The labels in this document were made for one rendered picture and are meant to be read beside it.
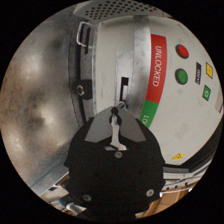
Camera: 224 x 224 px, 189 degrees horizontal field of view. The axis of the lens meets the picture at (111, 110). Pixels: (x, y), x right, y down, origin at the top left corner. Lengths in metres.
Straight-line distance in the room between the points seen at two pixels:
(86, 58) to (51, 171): 0.48
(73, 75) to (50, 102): 0.12
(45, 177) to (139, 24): 0.58
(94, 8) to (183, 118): 0.29
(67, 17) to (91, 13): 0.15
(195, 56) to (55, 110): 0.40
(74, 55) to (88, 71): 0.09
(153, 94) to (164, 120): 0.07
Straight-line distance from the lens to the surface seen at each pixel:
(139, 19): 0.17
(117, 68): 0.17
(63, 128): 0.28
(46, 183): 0.44
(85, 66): 0.23
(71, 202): 0.71
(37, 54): 0.24
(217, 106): 0.30
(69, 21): 0.32
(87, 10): 0.17
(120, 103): 0.17
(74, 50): 0.27
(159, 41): 0.18
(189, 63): 0.19
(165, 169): 0.46
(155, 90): 0.16
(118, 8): 0.17
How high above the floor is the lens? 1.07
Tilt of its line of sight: 24 degrees down
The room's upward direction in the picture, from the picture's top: 109 degrees clockwise
